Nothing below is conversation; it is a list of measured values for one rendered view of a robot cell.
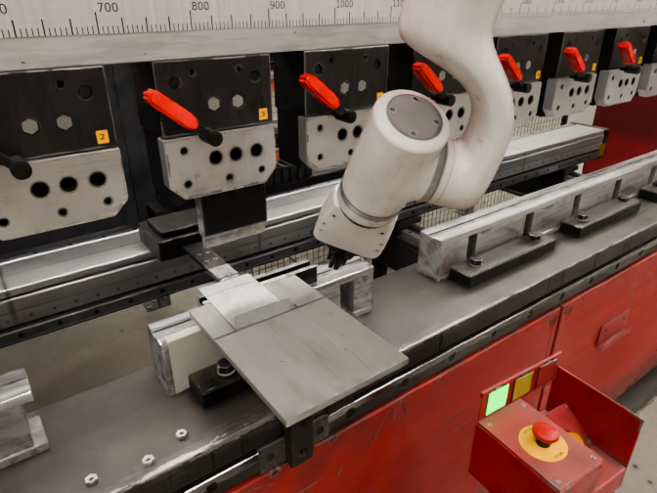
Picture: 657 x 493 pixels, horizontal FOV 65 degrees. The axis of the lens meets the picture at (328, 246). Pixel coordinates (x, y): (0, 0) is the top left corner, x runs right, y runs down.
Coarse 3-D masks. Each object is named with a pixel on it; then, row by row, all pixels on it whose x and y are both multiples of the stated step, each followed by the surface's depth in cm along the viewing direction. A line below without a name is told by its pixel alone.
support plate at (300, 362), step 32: (288, 288) 79; (224, 320) 72; (288, 320) 72; (320, 320) 72; (352, 320) 72; (224, 352) 65; (256, 352) 65; (288, 352) 65; (320, 352) 65; (352, 352) 65; (384, 352) 65; (256, 384) 60; (288, 384) 60; (320, 384) 60; (352, 384) 60; (288, 416) 55
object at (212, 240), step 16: (224, 192) 71; (240, 192) 73; (256, 192) 74; (208, 208) 71; (224, 208) 72; (240, 208) 74; (256, 208) 75; (208, 224) 71; (224, 224) 73; (240, 224) 74; (256, 224) 77; (208, 240) 73; (224, 240) 75
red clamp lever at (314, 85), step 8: (304, 80) 65; (312, 80) 65; (320, 80) 66; (304, 88) 67; (312, 88) 66; (320, 88) 66; (320, 96) 67; (328, 96) 67; (328, 104) 68; (336, 104) 68; (336, 112) 71; (344, 112) 70; (352, 112) 70; (344, 120) 70; (352, 120) 70
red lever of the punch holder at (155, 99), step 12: (144, 96) 55; (156, 96) 54; (156, 108) 55; (168, 108) 55; (180, 108) 56; (180, 120) 57; (192, 120) 57; (204, 132) 59; (216, 132) 59; (216, 144) 60
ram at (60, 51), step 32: (128, 32) 54; (160, 32) 56; (192, 32) 58; (224, 32) 60; (256, 32) 62; (288, 32) 65; (320, 32) 68; (352, 32) 71; (384, 32) 74; (512, 32) 90; (544, 32) 95; (0, 64) 49; (32, 64) 50; (64, 64) 52; (96, 64) 53
